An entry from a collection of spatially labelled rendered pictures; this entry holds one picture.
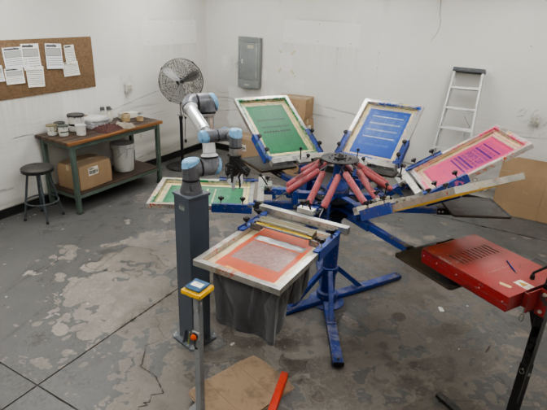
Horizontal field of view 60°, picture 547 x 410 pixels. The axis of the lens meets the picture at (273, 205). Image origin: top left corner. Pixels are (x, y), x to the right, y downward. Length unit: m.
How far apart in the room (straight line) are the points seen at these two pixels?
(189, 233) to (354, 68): 4.49
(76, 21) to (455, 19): 4.62
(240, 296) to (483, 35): 4.85
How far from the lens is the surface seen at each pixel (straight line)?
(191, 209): 3.20
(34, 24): 6.23
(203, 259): 2.87
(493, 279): 2.78
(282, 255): 2.98
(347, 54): 7.16
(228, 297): 2.96
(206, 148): 3.19
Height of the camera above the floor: 2.38
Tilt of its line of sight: 23 degrees down
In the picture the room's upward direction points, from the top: 3 degrees clockwise
